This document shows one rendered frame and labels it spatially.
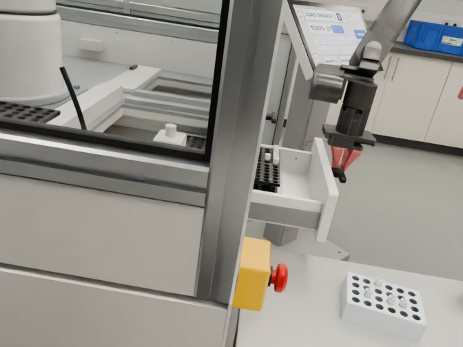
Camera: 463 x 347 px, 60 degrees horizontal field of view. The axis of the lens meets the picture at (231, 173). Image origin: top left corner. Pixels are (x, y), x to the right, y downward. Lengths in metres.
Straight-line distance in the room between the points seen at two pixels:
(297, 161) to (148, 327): 0.62
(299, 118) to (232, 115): 1.51
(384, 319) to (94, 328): 0.45
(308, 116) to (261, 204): 1.10
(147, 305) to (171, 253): 0.07
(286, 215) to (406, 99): 3.35
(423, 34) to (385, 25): 3.23
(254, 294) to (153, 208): 0.23
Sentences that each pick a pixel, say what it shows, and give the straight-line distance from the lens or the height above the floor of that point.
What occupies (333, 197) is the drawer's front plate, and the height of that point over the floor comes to 0.92.
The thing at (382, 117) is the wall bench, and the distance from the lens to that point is 4.03.
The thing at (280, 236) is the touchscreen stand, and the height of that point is 0.10.
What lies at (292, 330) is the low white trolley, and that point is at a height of 0.76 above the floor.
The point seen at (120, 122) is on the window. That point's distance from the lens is 0.37.
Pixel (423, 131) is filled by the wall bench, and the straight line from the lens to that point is 4.19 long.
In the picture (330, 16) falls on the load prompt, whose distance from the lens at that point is 1.82.
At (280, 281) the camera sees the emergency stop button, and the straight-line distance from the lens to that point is 0.56.
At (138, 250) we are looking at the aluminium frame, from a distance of 0.41.
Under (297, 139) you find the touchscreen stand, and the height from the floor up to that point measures 0.63.
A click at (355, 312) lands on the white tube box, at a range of 0.71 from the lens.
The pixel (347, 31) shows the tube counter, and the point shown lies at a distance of 1.87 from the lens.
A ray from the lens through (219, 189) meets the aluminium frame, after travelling 0.35.
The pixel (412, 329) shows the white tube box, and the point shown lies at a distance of 0.74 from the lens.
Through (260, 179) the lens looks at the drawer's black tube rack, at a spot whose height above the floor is 0.90.
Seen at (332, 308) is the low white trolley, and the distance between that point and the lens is 0.74.
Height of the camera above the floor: 1.24
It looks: 26 degrees down
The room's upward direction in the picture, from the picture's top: 9 degrees clockwise
